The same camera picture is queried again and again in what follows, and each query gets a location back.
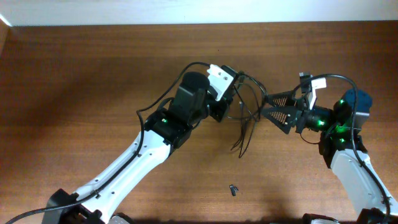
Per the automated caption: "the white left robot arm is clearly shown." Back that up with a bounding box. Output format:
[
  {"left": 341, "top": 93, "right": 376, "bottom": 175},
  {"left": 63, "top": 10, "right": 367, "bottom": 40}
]
[{"left": 42, "top": 67, "right": 240, "bottom": 223}]

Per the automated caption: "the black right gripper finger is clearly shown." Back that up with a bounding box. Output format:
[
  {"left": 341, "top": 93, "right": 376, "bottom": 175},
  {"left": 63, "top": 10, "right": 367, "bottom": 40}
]
[
  {"left": 266, "top": 91, "right": 295, "bottom": 107},
  {"left": 261, "top": 106, "right": 297, "bottom": 134}
]

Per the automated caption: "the black cable bundle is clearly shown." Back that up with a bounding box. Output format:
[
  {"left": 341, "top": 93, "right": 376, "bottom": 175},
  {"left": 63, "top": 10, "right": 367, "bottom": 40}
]
[{"left": 226, "top": 71, "right": 269, "bottom": 159}]

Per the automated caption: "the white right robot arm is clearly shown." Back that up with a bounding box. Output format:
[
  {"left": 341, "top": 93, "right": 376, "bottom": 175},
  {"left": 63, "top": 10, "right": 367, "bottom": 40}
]
[{"left": 262, "top": 89, "right": 397, "bottom": 223}]

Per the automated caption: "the small black clip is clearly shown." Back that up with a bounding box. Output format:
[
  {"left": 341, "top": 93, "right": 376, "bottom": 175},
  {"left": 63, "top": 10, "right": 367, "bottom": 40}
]
[{"left": 229, "top": 184, "right": 239, "bottom": 197}]

